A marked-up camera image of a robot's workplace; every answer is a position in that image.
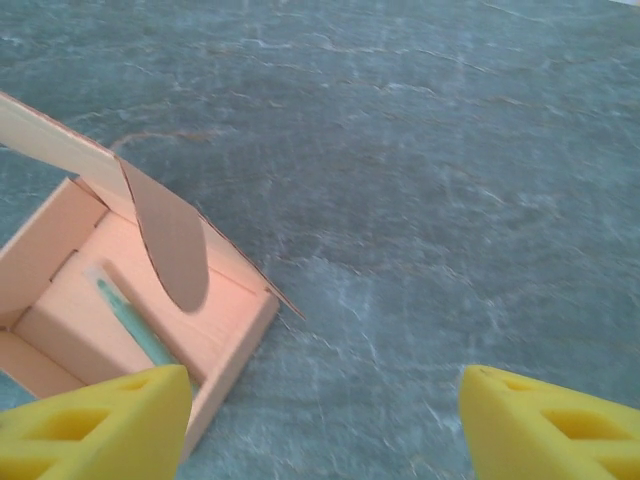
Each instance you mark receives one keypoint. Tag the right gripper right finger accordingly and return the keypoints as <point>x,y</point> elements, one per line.
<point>550,440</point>

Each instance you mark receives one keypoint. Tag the orange paper box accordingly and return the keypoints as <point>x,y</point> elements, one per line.
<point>235,310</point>

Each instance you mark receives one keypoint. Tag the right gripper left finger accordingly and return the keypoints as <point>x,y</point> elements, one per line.
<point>100,435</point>

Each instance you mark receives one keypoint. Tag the green stick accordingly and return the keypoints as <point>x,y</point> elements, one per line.
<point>127,315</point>

